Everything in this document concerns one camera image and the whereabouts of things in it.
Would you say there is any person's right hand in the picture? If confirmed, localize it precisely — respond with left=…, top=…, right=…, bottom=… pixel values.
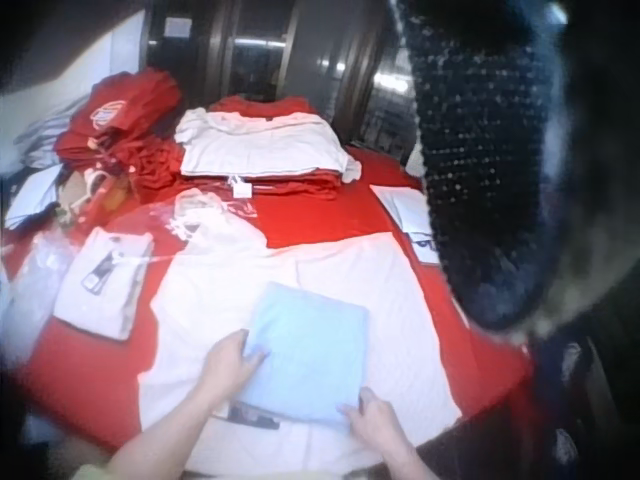
left=335, top=385, right=417, bottom=454

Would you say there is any person's left hand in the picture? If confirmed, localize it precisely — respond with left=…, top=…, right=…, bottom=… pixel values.
left=195, top=328, right=272, bottom=402

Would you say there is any light blue folding board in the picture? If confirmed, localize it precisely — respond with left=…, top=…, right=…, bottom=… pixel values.
left=230, top=280, right=371, bottom=430

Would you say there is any white t-shirt spread flat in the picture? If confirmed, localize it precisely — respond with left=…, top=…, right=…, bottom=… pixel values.
left=137, top=238, right=464, bottom=476

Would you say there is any clear plastic bag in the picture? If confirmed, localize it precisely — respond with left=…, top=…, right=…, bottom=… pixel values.
left=162, top=191, right=274, bottom=254
left=0, top=232, right=79, bottom=331

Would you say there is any folded white t-shirt with tag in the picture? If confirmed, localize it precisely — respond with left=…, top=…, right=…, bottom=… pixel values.
left=52, top=227, right=155, bottom=342

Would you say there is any red table cloth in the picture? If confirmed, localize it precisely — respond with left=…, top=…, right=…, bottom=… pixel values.
left=14, top=143, right=537, bottom=454

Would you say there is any stack of folded red t-shirts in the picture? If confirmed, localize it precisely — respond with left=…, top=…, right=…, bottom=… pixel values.
left=178, top=94, right=351, bottom=194

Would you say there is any white paper sheet blue print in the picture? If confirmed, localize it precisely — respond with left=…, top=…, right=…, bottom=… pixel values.
left=368, top=182, right=444, bottom=265

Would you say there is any brown paper bag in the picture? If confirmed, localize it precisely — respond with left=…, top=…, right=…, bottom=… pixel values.
left=53, top=167, right=126, bottom=226

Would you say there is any heap of red printed t-shirts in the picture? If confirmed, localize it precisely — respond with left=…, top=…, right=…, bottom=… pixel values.
left=52, top=68, right=185, bottom=204

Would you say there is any dark glass door cabinet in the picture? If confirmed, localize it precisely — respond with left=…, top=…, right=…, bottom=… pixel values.
left=143, top=0, right=419, bottom=169

